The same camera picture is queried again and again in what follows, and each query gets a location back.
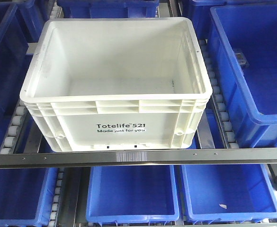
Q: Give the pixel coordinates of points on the white Totelife plastic bin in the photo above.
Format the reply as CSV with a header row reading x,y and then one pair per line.
x,y
117,84

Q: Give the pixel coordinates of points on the right shelf lower centre bin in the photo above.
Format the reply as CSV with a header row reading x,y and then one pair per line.
x,y
132,195

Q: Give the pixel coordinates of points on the shelf roller track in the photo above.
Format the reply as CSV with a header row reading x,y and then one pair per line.
x,y
14,129
217,103

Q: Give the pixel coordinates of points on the right shelf upper centre bin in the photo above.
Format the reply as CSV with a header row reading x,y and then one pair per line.
x,y
109,8

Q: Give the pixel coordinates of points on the right shelf left roller track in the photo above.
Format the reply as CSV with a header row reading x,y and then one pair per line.
x,y
14,129

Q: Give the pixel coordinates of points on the shelf blue bin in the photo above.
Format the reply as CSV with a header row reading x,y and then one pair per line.
x,y
243,47
13,48

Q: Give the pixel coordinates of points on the right shelf lower left bin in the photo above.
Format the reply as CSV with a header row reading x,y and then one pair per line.
x,y
26,196

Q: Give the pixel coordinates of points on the right shelf blue bin left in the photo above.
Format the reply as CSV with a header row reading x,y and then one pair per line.
x,y
13,48

